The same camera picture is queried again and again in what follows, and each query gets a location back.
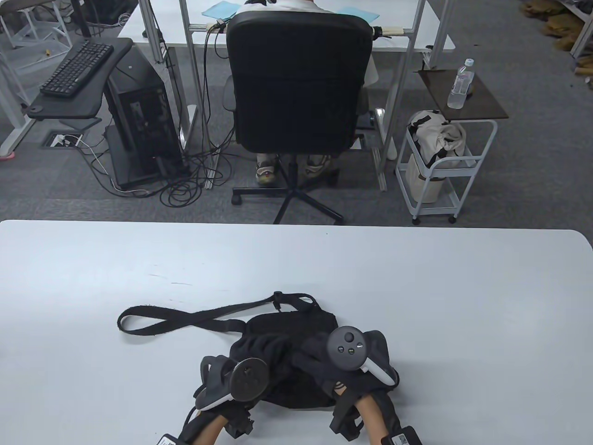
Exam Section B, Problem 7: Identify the person's right hand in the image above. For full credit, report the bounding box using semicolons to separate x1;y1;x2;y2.
292;335;390;409

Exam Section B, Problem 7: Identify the black office chair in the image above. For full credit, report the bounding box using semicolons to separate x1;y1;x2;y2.
221;12;375;225

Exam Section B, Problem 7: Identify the brown side table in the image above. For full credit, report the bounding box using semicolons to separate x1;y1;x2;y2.
418;70;509;122

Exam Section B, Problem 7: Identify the clear plastic water bottle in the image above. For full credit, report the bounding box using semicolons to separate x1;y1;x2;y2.
447;58;475;110

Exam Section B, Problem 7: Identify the black computer tower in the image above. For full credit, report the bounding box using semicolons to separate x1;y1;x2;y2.
103;46;187;188

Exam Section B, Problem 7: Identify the person's right forearm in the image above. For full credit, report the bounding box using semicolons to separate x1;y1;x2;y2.
354;394;404;445

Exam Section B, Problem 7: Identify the white wire rack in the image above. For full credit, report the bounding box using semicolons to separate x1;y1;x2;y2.
0;0;75;70

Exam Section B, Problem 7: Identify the white desk leg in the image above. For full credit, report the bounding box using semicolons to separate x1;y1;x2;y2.
0;70;38;158

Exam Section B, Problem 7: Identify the aluminium profile frame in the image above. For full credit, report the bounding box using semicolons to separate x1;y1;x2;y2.
138;0;454;191

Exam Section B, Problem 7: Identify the pile of brown cardboard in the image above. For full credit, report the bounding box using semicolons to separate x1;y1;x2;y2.
519;0;593;89

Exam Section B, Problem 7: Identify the tangle of black cables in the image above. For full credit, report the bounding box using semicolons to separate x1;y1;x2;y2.
74;21;246;209

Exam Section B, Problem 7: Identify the black keyboard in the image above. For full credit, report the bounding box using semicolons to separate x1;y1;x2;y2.
40;40;114;99

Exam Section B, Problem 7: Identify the blue paper sheet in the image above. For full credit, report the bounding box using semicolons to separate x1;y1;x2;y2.
202;1;246;20
336;7;380;23

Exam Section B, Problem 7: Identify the black shoulder strap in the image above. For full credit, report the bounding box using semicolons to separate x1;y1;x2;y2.
117;297;278;335

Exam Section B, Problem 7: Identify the floor outlet box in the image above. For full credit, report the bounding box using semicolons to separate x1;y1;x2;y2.
41;131;87;149

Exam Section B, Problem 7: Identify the black fabric backpack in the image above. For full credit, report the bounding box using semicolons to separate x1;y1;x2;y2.
229;291;339;409

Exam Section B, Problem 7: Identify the white rolling cart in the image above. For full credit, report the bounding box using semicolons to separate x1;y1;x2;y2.
395;120;498;226

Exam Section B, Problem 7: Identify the beige bag with black straps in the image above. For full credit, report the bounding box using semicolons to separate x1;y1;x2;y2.
406;110;467;203

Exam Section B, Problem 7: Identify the black keyboard tray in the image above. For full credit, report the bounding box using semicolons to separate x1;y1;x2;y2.
25;37;135;122

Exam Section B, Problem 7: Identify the white desk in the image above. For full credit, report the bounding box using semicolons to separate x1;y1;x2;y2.
117;0;456;52

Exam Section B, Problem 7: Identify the grey VR controller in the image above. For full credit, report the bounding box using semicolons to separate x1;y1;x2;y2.
327;326;400;386
195;356;269;411

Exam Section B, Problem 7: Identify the person's left hand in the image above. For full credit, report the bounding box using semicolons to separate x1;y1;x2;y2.
192;331;299;418

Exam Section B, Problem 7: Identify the person's left forearm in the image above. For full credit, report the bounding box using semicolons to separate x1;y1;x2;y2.
192;413;230;445

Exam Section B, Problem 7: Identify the white storage shelf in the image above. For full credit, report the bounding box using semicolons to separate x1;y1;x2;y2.
558;0;593;58

